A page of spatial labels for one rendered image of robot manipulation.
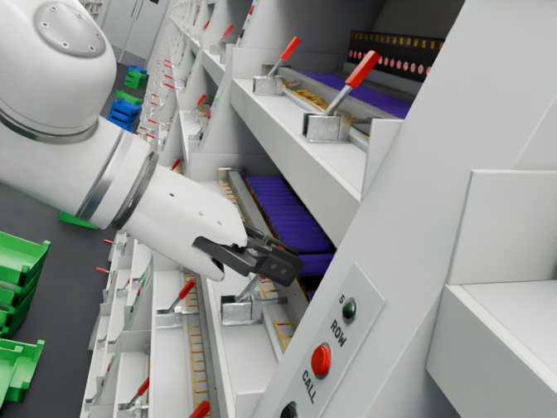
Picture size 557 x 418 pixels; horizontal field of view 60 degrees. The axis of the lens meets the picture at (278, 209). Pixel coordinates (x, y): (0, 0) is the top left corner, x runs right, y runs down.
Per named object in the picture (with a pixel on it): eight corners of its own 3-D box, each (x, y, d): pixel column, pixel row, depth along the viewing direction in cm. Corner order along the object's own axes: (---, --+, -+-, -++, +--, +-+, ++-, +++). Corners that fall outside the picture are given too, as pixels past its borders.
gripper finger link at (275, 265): (230, 257, 46) (286, 284, 48) (234, 274, 43) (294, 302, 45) (247, 230, 45) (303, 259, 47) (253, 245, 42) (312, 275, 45)
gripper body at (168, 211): (108, 199, 47) (208, 247, 51) (95, 245, 37) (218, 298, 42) (146, 133, 45) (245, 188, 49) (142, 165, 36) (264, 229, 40)
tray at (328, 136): (351, 269, 30) (385, 38, 25) (230, 104, 85) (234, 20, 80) (612, 258, 35) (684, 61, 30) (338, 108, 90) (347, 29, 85)
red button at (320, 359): (315, 381, 26) (327, 357, 26) (307, 361, 27) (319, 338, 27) (331, 384, 26) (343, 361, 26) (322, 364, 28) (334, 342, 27)
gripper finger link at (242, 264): (167, 222, 41) (204, 225, 46) (227, 279, 38) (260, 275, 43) (173, 211, 41) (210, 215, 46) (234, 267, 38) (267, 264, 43)
